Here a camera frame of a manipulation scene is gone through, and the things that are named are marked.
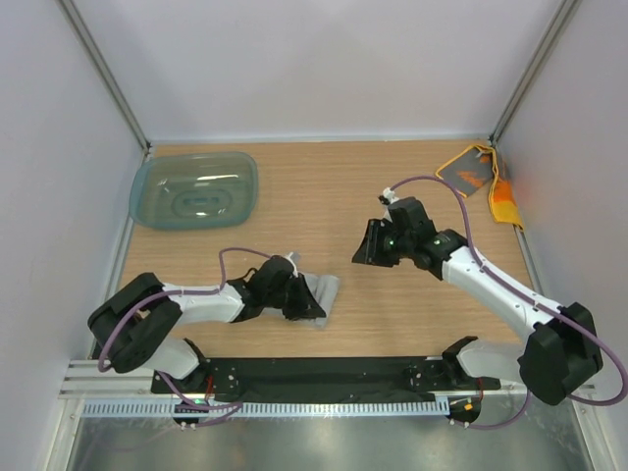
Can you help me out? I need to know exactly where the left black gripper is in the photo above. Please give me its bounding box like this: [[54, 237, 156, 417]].
[[264, 272, 326, 320]]

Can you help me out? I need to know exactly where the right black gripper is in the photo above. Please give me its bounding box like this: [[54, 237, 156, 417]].
[[352, 219, 413, 268]]

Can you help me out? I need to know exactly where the grey panda towel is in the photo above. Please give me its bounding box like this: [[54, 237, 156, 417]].
[[297, 273, 340, 329]]

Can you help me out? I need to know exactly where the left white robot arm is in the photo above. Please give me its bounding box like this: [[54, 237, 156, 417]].
[[87, 252, 340, 393]]

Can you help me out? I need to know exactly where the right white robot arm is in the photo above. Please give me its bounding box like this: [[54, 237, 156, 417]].
[[352, 196, 602, 405]]

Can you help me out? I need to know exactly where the grey orange towel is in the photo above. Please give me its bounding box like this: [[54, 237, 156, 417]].
[[435, 144, 524, 230]]

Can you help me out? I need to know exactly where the teal plastic container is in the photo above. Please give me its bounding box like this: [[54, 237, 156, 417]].
[[129, 151, 259, 231]]

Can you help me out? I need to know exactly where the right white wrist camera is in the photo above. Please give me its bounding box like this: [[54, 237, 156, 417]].
[[378, 187, 398, 207]]

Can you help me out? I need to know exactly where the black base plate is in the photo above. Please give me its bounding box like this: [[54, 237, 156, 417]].
[[171, 356, 500, 393]]

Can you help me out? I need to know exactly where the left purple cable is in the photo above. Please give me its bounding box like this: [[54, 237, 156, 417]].
[[97, 246, 276, 431]]

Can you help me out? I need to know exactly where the white slotted cable duct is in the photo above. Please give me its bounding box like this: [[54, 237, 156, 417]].
[[81, 397, 449, 418]]

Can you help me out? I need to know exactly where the aluminium rail frame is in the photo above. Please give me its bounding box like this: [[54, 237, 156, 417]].
[[58, 0, 628, 471]]

